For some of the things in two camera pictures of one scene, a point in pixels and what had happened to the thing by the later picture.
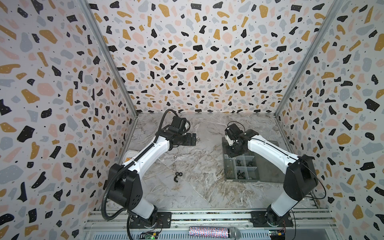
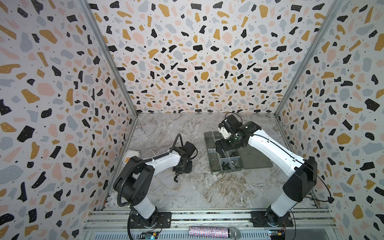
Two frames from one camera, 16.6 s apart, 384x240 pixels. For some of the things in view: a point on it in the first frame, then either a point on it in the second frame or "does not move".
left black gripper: x=188 y=142 to x=188 y=170
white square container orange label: x=129 y=155 does not move
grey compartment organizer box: x=250 y=167 to x=241 y=159
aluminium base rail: x=114 y=225 does not move
